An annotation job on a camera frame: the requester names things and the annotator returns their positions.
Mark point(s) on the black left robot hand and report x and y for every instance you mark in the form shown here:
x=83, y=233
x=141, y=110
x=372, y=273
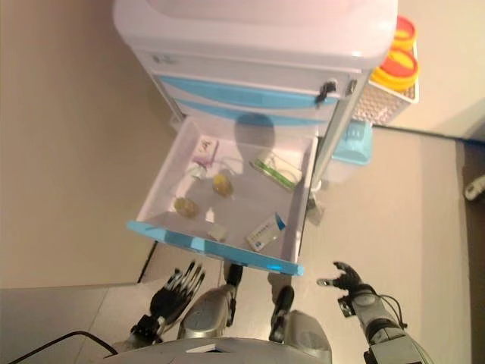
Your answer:
x=168, y=299

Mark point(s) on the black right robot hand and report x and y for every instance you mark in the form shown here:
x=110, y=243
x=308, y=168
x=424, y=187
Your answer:
x=350, y=282

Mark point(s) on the clear bag of yellow pills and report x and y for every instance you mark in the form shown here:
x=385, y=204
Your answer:
x=222, y=184
x=185, y=208

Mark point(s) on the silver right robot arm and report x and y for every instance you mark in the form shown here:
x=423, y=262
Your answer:
x=382, y=326

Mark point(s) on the blue white medicine box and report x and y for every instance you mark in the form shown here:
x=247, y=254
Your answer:
x=265, y=233

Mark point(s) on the green white medicine box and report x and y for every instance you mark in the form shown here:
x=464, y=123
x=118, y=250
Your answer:
x=276, y=172

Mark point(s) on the purple white medicine box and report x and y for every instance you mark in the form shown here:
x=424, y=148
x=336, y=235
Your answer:
x=206, y=149

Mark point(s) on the black drawer key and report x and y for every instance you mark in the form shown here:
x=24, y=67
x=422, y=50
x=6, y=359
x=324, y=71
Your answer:
x=325, y=91

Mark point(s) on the white lockable cart drawer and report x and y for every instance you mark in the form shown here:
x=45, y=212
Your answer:
x=246, y=72

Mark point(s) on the silver right robot leg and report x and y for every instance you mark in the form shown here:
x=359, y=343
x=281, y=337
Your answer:
x=299, y=326

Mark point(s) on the grey robot torso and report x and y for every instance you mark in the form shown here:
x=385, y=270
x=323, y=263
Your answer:
x=219, y=352

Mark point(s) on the cart caster wheel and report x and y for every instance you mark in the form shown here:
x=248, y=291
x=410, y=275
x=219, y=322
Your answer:
x=316, y=214

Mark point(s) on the small white box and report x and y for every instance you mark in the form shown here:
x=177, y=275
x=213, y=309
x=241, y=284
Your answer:
x=218, y=232

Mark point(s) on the small white vial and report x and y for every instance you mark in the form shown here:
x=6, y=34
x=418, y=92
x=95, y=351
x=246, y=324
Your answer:
x=197, y=171

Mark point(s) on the waste bin with blue lid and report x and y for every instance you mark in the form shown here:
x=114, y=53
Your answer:
x=352, y=148

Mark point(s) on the bed caster wheel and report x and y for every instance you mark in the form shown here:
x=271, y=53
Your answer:
x=475, y=189

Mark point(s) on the white medical cart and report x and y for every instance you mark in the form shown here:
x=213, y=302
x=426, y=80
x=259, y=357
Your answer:
x=246, y=34

